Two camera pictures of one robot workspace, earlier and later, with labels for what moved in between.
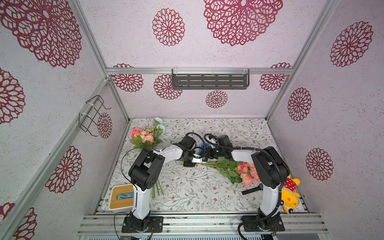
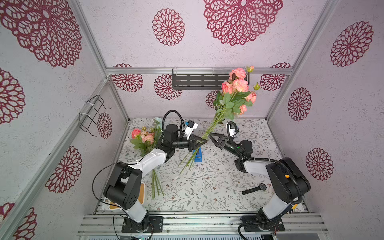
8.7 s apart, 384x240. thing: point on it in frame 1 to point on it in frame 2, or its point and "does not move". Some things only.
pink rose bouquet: [243, 173] to [233, 100]
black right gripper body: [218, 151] to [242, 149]
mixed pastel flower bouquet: [146, 139] does not move
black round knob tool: [259, 187] does not move
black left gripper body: [188, 162] to [181, 143]
